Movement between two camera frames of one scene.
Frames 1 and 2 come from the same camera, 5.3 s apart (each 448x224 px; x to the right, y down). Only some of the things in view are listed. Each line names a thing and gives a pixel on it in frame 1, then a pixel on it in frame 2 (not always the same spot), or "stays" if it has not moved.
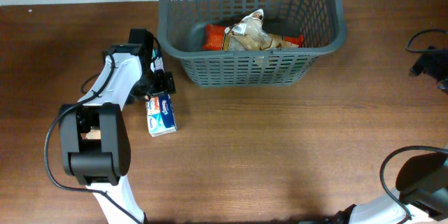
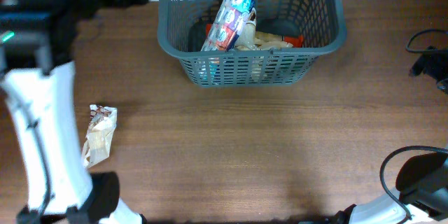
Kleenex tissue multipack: (160, 115) -> (229, 21)
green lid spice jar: (292, 65) stays
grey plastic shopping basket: (306, 3) stays
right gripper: (434, 68) stays
